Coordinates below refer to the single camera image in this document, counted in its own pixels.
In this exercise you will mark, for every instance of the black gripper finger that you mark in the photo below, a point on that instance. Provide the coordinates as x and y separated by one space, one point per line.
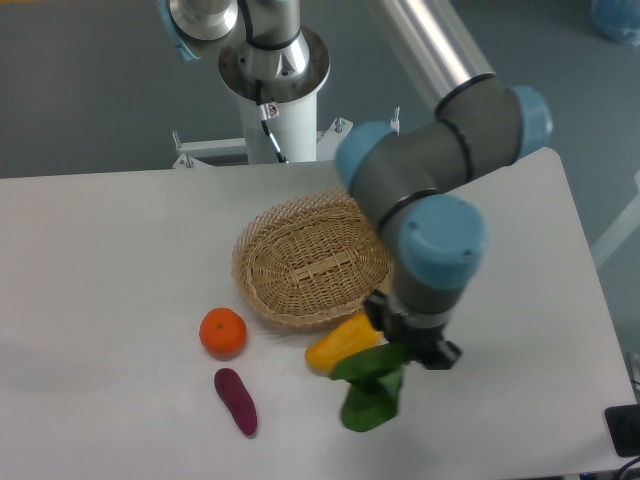
378 310
438 355

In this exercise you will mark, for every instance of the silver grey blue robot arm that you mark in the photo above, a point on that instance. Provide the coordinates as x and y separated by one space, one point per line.
402 183

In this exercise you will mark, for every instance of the green bok choy vegetable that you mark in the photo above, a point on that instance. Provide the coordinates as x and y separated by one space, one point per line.
375 377

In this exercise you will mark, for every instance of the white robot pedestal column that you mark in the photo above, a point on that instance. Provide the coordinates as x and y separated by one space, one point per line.
277 91

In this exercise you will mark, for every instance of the white metal base frame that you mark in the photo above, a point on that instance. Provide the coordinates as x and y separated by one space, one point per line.
295 138

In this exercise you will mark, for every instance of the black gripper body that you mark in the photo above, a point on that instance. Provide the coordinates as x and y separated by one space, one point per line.
415 330

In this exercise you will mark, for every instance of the purple sweet potato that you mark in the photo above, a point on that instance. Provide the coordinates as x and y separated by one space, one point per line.
237 399

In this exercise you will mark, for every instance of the yellow mango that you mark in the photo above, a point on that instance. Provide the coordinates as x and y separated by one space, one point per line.
353 336

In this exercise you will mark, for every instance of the woven wicker basket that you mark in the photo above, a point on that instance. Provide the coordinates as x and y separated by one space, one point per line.
310 261

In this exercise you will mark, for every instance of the blue plastic bag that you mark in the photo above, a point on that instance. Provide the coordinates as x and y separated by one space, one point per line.
617 19

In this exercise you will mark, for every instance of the black device at table edge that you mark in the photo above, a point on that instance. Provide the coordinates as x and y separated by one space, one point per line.
623 426

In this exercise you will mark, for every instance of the orange tangerine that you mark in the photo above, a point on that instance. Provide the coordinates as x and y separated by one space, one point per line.
223 333

